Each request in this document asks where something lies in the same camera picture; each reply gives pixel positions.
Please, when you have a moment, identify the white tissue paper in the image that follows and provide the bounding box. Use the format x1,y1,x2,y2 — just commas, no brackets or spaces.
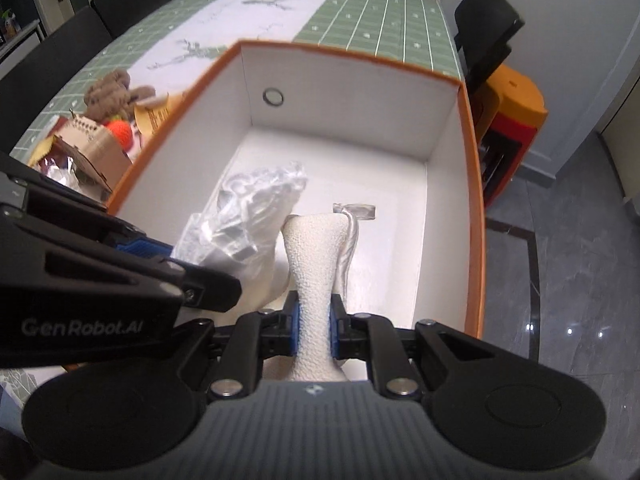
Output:
171,162,308,308

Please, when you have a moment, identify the black chair right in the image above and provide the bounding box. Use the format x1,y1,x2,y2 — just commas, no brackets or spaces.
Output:
454,0,525,96

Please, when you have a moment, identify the cream knitted cloth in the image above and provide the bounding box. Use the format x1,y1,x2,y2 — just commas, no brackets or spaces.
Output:
264,214,349,382

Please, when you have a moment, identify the red heart sponge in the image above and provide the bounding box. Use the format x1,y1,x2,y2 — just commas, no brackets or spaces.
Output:
105,119,134,152

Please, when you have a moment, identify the black chair near left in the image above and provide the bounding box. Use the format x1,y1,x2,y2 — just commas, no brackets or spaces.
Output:
1,6,112,154

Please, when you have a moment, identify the wooden speaker box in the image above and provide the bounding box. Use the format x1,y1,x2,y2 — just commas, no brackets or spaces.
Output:
47,115,131,194

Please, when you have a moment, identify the white table runner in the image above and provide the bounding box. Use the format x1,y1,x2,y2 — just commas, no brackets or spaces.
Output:
128,0,326,94

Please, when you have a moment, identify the brown fuzzy towel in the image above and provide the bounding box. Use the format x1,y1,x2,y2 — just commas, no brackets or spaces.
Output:
84,68,156,124

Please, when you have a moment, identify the cellophane gift bundle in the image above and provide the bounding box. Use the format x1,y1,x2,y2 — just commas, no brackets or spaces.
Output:
38,155,80,192

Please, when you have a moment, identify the orange cardboard box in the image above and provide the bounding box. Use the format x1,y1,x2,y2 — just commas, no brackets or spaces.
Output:
107,40,485,336

